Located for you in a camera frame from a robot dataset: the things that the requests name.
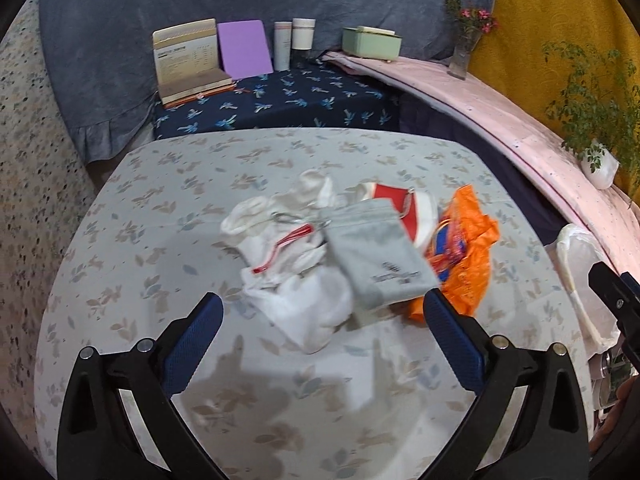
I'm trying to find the orange plastic snack bag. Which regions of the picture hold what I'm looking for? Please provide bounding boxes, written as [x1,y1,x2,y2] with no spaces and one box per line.
[423,184,500,316]

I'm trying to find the grey drawstring pouch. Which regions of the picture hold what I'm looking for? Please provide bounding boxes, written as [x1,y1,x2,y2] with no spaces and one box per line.
[319,198,439,310]

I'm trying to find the white tissue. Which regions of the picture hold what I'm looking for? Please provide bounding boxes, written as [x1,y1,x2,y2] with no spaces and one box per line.
[220,170,354,354]

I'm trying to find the green plant white pot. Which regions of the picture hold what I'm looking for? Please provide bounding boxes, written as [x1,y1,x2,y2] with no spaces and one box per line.
[542,41,639,196]

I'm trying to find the pink cloth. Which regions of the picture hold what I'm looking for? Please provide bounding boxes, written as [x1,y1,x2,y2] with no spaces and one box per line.
[322,52,639,275]

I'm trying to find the speckled floral cloth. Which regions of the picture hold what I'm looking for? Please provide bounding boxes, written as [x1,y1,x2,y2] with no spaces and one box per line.
[1,0,94,453]

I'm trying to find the mustard yellow curtain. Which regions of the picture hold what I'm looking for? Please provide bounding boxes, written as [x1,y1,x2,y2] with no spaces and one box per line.
[469,0,639,134]

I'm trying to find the vase with pink flowers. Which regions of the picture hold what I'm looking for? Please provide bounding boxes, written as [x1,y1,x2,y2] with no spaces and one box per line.
[445,0,498,80]

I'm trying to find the navy floral cloth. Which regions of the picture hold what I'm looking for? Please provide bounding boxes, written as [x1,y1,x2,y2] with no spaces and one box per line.
[152,62,400,140]

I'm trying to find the mint green box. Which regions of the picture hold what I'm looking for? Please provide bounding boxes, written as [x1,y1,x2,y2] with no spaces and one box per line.
[342,26,401,62]

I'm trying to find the beige open box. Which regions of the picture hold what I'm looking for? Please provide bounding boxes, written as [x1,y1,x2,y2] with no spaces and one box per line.
[152,18,233,107]

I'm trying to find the white cylindrical jar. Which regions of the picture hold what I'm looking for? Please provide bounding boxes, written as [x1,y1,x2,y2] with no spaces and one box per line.
[291,18,316,51]

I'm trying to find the purple notebook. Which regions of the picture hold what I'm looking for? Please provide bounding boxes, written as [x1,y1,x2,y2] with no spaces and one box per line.
[218,20,273,80]

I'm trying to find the blue-grey blanket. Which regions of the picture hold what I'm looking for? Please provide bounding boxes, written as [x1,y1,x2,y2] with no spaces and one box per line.
[38,0,500,166]

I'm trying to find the tall white tube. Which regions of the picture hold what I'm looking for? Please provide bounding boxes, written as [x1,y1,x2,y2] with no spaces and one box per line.
[273,21,292,72]

